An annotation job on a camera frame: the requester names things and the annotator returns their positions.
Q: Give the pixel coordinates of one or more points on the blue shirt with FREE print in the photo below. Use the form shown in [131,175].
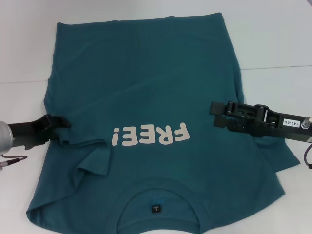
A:
[146,73]

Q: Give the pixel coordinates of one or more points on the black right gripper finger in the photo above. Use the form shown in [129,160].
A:
[217,108]
[221,122]

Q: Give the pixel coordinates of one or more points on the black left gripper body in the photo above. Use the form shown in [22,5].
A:
[26,132]

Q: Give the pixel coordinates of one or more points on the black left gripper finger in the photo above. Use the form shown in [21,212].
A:
[53,132]
[59,122]

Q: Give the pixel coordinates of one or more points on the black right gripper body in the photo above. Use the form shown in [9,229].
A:
[275,126]

